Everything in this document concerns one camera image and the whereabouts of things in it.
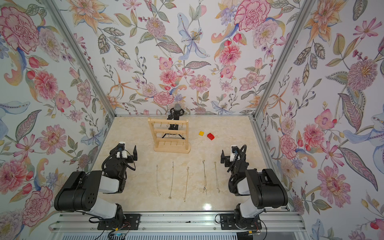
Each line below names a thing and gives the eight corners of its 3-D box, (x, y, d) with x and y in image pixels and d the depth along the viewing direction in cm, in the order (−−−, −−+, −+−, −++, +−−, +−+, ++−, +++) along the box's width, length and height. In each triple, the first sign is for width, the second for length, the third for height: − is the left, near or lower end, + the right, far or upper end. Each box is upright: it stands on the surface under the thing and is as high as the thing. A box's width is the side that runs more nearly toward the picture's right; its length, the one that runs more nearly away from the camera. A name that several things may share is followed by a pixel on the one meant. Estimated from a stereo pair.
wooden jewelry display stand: (155, 151, 102) (146, 125, 81) (157, 145, 106) (148, 118, 85) (190, 153, 101) (189, 127, 80) (190, 147, 105) (190, 120, 84)
